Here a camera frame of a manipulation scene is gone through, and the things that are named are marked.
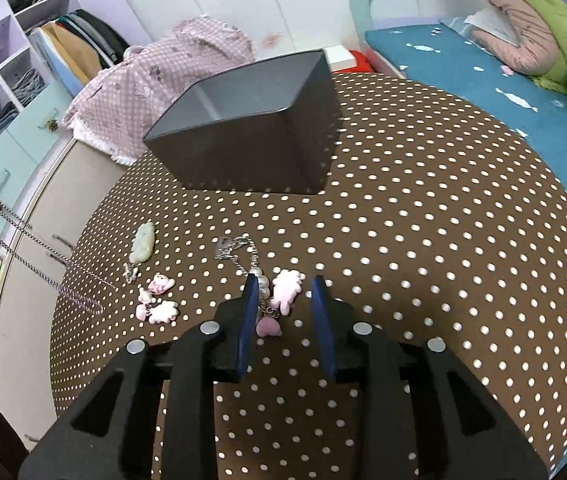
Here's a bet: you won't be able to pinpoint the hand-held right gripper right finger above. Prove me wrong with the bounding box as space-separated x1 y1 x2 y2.
311 274 549 480

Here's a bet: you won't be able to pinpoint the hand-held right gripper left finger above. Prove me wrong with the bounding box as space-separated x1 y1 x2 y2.
18 274 264 480

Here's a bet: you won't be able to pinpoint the pearl bracelet with pink charms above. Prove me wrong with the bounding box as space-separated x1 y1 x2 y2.
215 236 307 338

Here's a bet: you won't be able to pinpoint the pink bear charm keychain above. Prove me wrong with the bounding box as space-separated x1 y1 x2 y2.
136 272 179 323

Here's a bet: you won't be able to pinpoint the pale green jade pendant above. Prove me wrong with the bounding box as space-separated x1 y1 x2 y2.
124 222 157 282

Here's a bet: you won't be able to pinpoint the silver chain necklace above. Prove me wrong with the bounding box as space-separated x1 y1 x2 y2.
0 182 119 316

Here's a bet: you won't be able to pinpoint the grey metal tin box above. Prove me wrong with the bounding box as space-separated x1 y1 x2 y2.
142 49 341 196

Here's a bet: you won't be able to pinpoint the teal drawer unit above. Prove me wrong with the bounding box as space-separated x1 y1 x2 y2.
0 82 77 221

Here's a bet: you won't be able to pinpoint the folded grey knit clothes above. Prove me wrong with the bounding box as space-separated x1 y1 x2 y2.
11 69 47 107

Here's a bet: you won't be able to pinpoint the pink checkered cloth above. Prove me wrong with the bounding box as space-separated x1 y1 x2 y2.
62 16 257 165

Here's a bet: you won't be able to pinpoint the row of hanging clothes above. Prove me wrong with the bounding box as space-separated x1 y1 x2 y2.
28 9 132 96

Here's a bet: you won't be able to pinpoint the white flat box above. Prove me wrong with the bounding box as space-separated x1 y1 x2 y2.
322 46 355 70

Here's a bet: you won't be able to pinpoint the blue fish print bed sheet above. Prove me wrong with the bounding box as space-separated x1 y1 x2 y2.
365 19 567 241

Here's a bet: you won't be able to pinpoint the white pillow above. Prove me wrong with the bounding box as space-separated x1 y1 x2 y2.
463 7 519 47

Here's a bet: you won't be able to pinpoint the pink and green quilt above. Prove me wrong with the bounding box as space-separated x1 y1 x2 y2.
471 0 567 106

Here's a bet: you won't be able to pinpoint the teal bunk bed frame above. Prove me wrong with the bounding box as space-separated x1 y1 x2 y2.
348 0 409 78

